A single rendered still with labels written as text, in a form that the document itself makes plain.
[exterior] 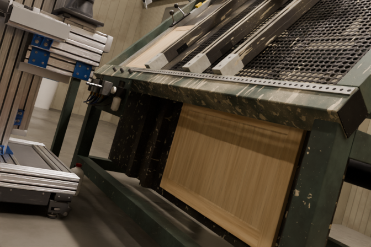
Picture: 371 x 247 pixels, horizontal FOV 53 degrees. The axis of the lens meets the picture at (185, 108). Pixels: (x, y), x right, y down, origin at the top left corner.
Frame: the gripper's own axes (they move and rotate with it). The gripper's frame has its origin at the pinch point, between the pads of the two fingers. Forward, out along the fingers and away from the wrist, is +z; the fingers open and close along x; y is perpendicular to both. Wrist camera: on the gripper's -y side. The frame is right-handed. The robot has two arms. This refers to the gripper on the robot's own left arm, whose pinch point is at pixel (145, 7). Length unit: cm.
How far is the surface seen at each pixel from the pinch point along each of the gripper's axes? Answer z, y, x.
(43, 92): 122, -311, 521
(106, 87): 45, -30, -46
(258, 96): 42, 49, -147
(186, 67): 35, 24, -90
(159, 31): 19.6, 3.5, 36.9
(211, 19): 16, 44, -25
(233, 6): 11, 61, -15
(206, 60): 34, 35, -85
